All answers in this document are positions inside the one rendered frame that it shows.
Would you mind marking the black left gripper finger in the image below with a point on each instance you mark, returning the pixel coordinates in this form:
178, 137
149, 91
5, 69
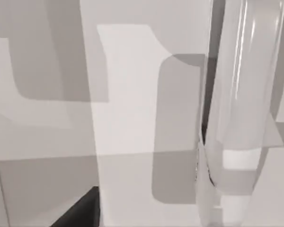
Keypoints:
85, 212

